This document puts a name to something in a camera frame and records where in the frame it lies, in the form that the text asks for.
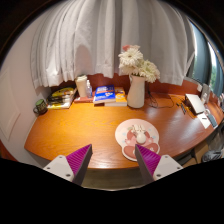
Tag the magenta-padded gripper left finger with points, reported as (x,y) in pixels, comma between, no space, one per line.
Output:
(61,166)

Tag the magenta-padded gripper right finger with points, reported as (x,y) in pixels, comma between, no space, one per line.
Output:
(164,165)

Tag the white computer mouse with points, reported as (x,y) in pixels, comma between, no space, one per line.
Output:
(140,136)

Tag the white and yellow book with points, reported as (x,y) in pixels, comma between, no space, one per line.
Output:
(58,106)

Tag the dark green-lined mug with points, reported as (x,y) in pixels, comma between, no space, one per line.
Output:
(41,106)

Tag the white flat tablet device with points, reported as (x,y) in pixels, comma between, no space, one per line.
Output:
(195,103)

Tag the dark red book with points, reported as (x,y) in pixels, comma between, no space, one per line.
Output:
(83,99)

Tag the black and yellow book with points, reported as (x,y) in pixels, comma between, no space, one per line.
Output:
(62,92)

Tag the white ceramic vase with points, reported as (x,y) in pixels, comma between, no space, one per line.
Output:
(136,93)

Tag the orange book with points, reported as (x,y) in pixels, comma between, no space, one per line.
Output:
(120,98)

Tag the clear spray bottle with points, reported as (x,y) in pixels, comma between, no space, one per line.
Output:
(89,90)

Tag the cream tumbler with lid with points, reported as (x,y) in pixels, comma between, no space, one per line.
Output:
(81,86)

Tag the white flower bouquet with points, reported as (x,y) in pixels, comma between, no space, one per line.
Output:
(138,65)

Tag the dark framed window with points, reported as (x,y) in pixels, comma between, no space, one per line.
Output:
(205,63)

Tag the white pleated curtain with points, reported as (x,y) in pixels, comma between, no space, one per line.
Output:
(100,36)

